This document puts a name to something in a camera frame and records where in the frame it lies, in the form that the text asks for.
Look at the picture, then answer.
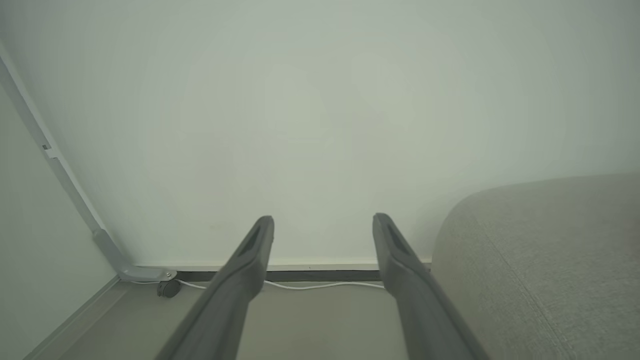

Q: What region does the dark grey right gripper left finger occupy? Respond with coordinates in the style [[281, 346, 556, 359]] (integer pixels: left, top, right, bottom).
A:
[[155, 215, 275, 360]]

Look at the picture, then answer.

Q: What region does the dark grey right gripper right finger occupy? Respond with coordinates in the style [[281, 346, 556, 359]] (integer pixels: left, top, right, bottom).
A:
[[372, 213, 490, 360]]

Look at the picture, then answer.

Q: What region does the grey fabric sofa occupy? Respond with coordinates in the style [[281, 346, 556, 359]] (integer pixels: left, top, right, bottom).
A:
[[431, 173, 640, 360]]

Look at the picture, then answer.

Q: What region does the black caster wheel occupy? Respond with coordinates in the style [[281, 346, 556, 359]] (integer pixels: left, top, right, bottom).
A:
[[157, 279, 181, 299]]

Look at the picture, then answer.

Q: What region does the white cable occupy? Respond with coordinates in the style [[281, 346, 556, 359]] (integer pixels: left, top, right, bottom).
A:
[[131, 279, 386, 291]]

